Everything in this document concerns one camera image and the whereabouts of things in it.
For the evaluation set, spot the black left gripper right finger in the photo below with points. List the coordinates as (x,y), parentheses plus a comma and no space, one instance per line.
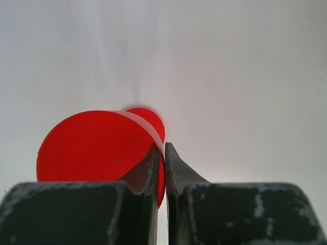
(201,212)

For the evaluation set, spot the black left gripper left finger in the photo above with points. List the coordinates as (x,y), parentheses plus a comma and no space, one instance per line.
(120,212)

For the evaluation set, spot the red wine glass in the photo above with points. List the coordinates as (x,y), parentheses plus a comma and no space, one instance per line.
(98,145)

